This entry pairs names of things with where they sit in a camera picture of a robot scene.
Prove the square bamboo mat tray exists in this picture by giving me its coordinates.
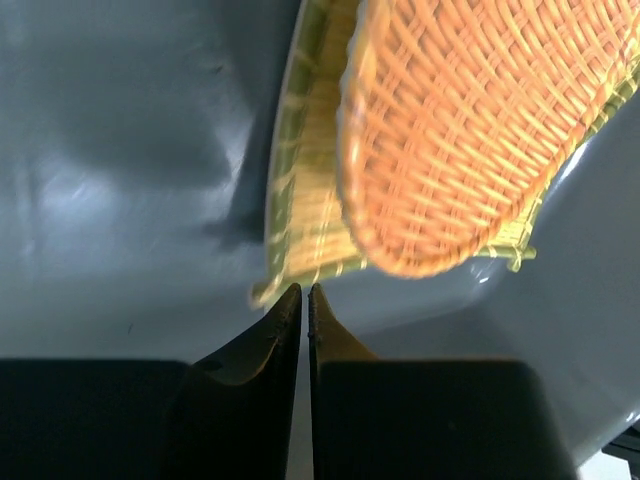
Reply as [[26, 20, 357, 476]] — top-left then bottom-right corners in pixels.
[[252, 1, 639, 307]]

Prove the round orange wicker basket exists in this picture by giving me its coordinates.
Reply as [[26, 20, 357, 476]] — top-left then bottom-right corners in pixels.
[[337, 1, 639, 278]]

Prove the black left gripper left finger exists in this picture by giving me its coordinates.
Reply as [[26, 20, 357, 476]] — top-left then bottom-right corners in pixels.
[[1, 285, 302, 479]]

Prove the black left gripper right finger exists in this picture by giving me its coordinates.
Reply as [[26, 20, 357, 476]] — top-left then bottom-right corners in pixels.
[[308, 285, 577, 479]]

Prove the grey plastic bin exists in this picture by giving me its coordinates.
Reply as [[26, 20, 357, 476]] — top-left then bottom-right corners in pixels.
[[1, 1, 639, 461]]

